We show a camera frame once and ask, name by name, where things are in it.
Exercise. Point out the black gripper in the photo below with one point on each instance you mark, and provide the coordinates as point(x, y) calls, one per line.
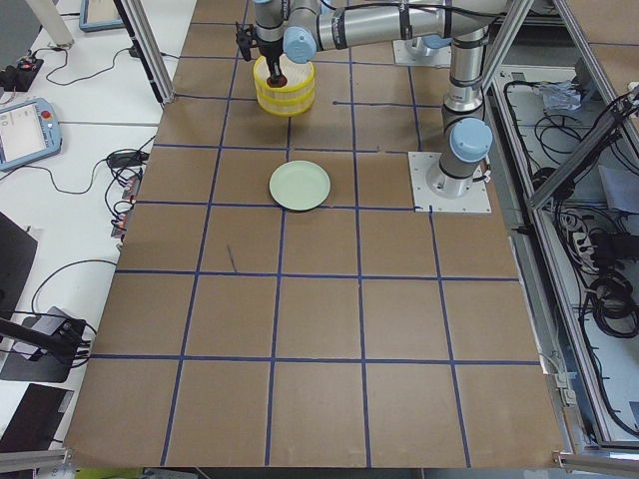
point(271, 51)

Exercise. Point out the brown bun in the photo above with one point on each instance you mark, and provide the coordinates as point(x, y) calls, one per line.
point(277, 81)

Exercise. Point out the yellow bamboo steamer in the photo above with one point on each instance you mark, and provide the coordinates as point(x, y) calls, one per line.
point(299, 76)
point(282, 103)

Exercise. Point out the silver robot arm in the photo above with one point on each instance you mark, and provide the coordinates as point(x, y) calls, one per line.
point(427, 46)
point(339, 28)

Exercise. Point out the light green plate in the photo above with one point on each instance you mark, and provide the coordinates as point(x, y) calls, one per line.
point(299, 186)

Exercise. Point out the black power adapter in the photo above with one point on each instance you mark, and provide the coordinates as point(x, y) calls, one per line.
point(119, 160)

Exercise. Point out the black laptop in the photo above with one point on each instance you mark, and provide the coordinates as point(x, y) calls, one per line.
point(18, 249)

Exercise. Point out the aluminium frame post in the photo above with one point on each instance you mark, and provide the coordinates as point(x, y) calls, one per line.
point(143, 40)

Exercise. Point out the black camera stand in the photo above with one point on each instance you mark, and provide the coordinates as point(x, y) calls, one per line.
point(52, 335)

